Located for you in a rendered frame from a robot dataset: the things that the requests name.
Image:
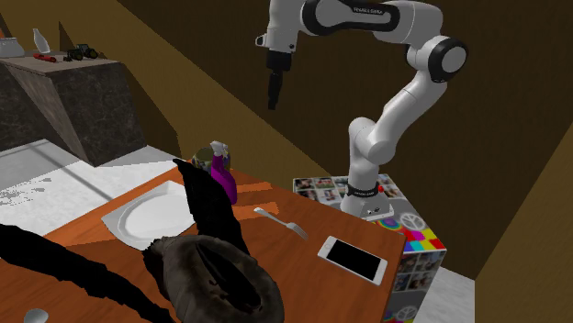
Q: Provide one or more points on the silver fork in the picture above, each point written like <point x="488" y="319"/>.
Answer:
<point x="282" y="221"/>

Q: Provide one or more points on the dark stone counter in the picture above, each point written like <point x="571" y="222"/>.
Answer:
<point x="89" y="107"/>

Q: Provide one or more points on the purple spray bottle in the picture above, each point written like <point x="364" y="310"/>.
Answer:
<point x="224" y="179"/>

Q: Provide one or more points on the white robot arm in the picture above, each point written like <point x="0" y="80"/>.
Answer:
<point x="394" y="112"/>

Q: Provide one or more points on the white square plate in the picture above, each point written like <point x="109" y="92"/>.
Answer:
<point x="152" y="217"/>

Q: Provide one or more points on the olive round jar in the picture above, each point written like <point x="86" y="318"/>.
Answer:
<point x="202" y="159"/>

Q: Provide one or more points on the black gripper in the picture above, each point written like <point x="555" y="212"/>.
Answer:
<point x="278" y="60"/>

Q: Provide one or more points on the grey rounded object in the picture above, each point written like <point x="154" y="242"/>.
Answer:
<point x="35" y="316"/>

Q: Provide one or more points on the white smartphone with black screen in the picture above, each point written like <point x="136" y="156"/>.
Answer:
<point x="353" y="259"/>

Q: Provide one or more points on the patterned robot stand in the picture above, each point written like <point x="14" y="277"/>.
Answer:
<point x="421" y="268"/>

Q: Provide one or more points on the orange wooden table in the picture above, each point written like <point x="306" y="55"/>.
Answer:
<point x="295" y="277"/>

